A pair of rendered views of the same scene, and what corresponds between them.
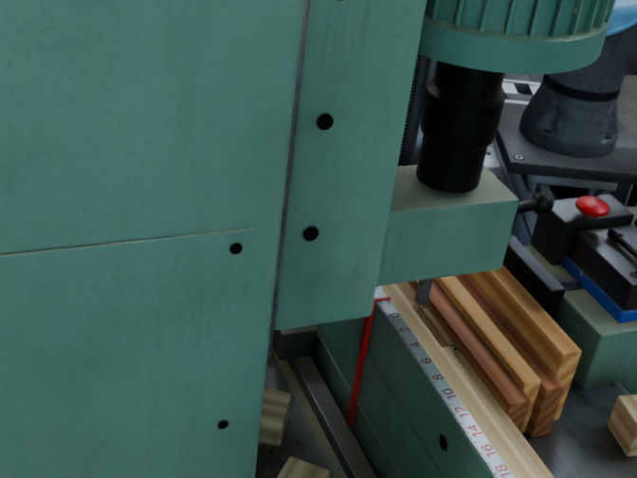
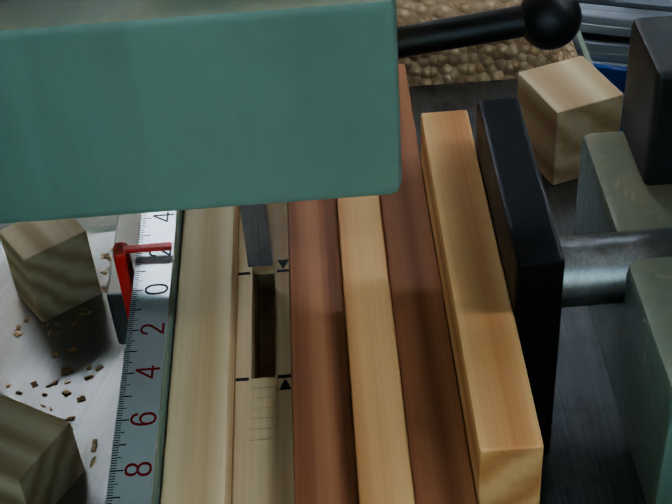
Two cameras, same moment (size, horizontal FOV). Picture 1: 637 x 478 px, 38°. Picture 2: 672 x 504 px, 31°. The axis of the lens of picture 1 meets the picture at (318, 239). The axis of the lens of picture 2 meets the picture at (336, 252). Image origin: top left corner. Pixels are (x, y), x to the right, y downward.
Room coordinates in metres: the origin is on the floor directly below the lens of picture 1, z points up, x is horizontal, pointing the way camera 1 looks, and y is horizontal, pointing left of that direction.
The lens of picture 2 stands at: (0.36, -0.26, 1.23)
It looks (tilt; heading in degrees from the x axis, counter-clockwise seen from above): 40 degrees down; 25
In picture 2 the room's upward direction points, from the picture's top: 5 degrees counter-clockwise
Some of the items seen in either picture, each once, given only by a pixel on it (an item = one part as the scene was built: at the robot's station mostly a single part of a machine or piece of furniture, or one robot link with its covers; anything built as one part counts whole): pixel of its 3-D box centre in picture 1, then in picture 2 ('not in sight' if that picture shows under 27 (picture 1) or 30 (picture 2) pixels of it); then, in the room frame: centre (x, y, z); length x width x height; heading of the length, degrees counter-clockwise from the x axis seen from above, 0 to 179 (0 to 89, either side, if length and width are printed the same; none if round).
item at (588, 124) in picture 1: (574, 106); not in sight; (1.34, -0.37, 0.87); 0.15 x 0.15 x 0.10
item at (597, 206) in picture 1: (591, 206); not in sight; (0.74, -0.24, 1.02); 0.03 x 0.03 x 0.01
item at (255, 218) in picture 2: (426, 278); (253, 204); (0.65, -0.10, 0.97); 0.01 x 0.01 x 0.05; 25
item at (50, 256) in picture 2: not in sight; (51, 262); (0.75, 0.08, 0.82); 0.04 x 0.03 x 0.04; 149
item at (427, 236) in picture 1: (414, 228); (175, 77); (0.65, -0.08, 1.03); 0.14 x 0.07 x 0.09; 115
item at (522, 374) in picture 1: (463, 328); (368, 330); (0.65, -0.14, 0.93); 0.21 x 0.02 x 0.06; 25
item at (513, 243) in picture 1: (546, 297); (598, 269); (0.69, -0.21, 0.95); 0.09 x 0.07 x 0.09; 25
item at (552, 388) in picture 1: (472, 318); (412, 304); (0.67, -0.15, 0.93); 0.25 x 0.02 x 0.05; 25
